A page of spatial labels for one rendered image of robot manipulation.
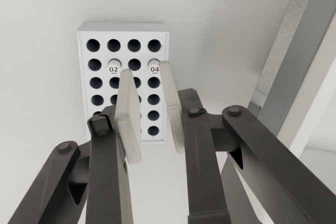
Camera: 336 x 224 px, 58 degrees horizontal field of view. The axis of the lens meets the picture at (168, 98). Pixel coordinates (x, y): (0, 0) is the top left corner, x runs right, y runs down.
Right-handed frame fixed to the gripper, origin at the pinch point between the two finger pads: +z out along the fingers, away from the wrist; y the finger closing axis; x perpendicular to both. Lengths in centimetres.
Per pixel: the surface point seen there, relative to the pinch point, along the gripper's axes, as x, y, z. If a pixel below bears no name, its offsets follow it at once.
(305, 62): -1.1, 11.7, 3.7
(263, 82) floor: -48, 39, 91
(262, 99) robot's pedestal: -55, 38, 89
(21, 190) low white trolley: -16.0, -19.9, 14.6
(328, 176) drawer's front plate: -11.9, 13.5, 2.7
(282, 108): -4.7, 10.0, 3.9
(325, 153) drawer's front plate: -12.8, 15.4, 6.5
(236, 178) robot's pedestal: -52, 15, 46
